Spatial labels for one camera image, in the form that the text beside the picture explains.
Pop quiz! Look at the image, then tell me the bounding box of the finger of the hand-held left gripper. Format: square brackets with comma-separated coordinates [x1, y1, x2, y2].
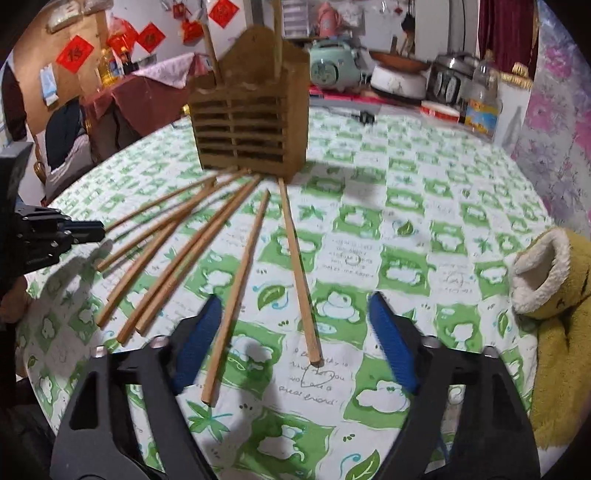
[69, 220, 106, 246]

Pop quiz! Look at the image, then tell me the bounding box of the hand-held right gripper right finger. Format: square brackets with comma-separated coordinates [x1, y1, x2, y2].
[368, 291, 542, 480]

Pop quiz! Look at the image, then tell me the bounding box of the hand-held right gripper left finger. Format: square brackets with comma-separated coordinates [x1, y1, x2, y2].
[50, 294, 223, 480]

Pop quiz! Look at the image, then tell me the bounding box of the bunch of wooden chopsticks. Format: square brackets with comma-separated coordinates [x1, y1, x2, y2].
[96, 167, 324, 408]

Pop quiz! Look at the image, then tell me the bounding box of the wooden slatted chopstick holder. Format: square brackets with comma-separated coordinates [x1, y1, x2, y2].
[187, 25, 311, 183]

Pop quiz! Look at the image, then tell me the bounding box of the wicker chair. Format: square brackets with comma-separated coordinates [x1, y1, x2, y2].
[31, 158, 52, 186]

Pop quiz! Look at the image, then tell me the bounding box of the dark clothes pile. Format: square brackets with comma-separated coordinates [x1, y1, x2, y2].
[45, 98, 89, 172]

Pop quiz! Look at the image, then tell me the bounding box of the green white patterned tablecloth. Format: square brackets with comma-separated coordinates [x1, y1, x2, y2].
[14, 104, 561, 480]

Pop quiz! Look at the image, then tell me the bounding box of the side table with red cloth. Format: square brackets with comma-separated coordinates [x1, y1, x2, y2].
[82, 52, 209, 141]

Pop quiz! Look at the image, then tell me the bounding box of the blue white hanging paper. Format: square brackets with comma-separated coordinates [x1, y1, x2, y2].
[38, 64, 59, 110]

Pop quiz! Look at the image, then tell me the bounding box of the yellow cooking oil bottle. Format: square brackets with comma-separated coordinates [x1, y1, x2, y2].
[97, 47, 117, 87]

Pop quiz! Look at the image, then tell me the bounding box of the yellow plush cloth white lining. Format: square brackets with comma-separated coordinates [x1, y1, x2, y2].
[510, 226, 591, 459]

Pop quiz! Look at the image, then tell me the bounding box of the red diamond paper poster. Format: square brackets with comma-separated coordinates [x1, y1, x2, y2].
[135, 22, 162, 53]
[208, 0, 240, 29]
[55, 35, 95, 75]

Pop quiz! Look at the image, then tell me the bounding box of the pink white lace cloth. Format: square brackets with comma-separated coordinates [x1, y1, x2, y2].
[130, 52, 198, 89]

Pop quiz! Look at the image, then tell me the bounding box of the red hanging bag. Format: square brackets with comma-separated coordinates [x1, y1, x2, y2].
[180, 17, 205, 45]

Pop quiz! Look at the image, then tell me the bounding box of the red white bowl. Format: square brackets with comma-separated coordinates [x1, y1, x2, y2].
[419, 100, 463, 123]

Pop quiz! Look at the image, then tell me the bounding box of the clear plastic bottle yellow label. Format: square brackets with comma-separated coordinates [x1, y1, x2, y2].
[463, 59, 502, 142]

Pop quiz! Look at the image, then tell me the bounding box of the white electric stove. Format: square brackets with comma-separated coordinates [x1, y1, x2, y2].
[370, 65, 428, 101]

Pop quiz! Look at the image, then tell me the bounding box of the silver black pressure cooker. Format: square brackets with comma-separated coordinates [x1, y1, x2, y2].
[426, 52, 482, 105]

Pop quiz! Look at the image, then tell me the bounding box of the mint green rice cooker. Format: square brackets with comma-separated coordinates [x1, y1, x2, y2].
[308, 39, 364, 92]

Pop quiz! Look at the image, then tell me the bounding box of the white plastic drawer unit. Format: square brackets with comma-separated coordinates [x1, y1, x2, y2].
[281, 0, 311, 38]

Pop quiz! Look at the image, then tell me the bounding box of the pink thermos jug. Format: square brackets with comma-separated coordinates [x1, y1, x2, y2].
[318, 1, 343, 41]

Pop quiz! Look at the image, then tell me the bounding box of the maroon curtain gold fringe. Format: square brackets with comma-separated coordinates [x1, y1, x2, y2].
[477, 0, 542, 80]

